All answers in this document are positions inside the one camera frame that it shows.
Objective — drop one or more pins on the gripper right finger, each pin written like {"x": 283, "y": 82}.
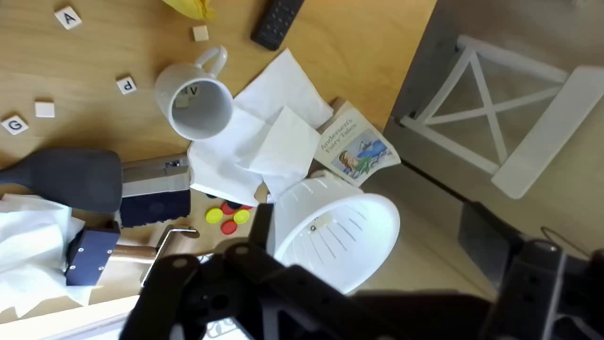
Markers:
{"x": 538, "y": 293}

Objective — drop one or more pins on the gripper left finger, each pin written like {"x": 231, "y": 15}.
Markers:
{"x": 264, "y": 283}

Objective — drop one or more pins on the white plastic colander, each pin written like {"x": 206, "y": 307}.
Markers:
{"x": 358, "y": 212}

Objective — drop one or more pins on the red plastic chip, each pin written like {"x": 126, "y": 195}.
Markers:
{"x": 229, "y": 227}
{"x": 227, "y": 208}

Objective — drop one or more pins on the yellow plastic chip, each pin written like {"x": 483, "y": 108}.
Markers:
{"x": 214, "y": 216}
{"x": 241, "y": 216}

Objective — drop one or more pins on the letter tile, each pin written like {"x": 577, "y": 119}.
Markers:
{"x": 68, "y": 18}
{"x": 126, "y": 85}
{"x": 15, "y": 125}
{"x": 192, "y": 90}
{"x": 322, "y": 222}

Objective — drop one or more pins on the folded white paper napkin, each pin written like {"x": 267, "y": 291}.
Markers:
{"x": 288, "y": 146}

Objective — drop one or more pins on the whiteboard eraser with blue felt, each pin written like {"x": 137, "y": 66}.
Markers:
{"x": 155, "y": 189}

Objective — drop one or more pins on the white wooden chair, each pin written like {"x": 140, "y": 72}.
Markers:
{"x": 542, "y": 137}

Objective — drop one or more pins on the fairy tale paperback book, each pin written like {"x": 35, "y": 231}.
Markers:
{"x": 356, "y": 146}

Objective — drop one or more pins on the white ceramic mug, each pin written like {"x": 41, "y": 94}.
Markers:
{"x": 212, "y": 118}

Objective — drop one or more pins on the blue block with screws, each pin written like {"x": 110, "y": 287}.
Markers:
{"x": 89, "y": 255}

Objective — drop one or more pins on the blank wooden tile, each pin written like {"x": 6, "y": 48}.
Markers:
{"x": 181, "y": 103}
{"x": 200, "y": 33}

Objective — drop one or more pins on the large white paper napkin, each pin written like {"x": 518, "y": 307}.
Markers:
{"x": 283, "y": 85}

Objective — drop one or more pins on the white board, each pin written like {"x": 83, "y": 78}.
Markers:
{"x": 61, "y": 321}

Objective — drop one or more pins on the crumpled white paper towel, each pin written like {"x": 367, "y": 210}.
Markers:
{"x": 33, "y": 245}

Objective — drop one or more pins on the black remote control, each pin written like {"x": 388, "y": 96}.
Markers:
{"x": 276, "y": 21}

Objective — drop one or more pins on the blank white tile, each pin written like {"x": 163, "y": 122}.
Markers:
{"x": 45, "y": 109}

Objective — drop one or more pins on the yellow cloth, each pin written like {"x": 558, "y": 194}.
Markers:
{"x": 191, "y": 7}

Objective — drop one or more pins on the wooden roller with metal frame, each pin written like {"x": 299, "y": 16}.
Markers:
{"x": 137, "y": 253}

